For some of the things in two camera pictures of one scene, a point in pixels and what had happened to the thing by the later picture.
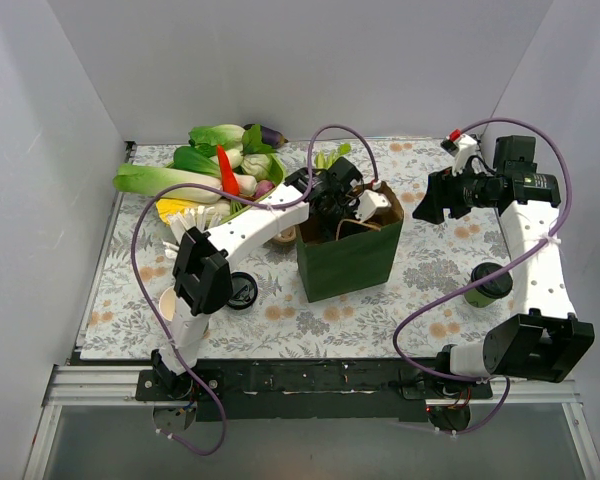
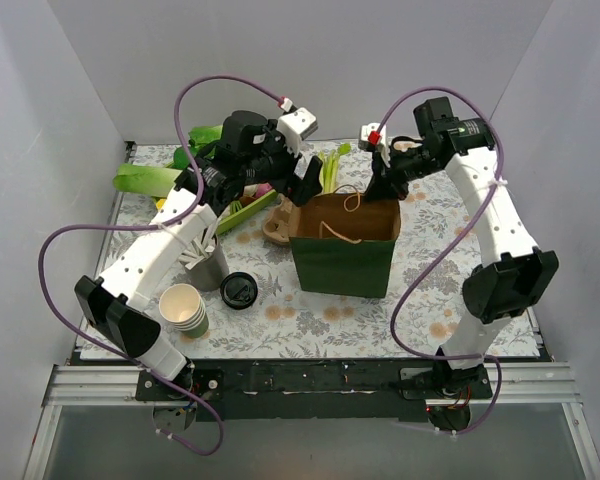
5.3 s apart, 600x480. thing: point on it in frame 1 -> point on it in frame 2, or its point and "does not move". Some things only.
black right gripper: (440, 193) -> (389, 175)
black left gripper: (337, 206) -> (290, 175)
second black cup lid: (244, 290) does not move
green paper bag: (360, 255) does not move
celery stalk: (324, 162) does not move
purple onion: (262, 187) does not move
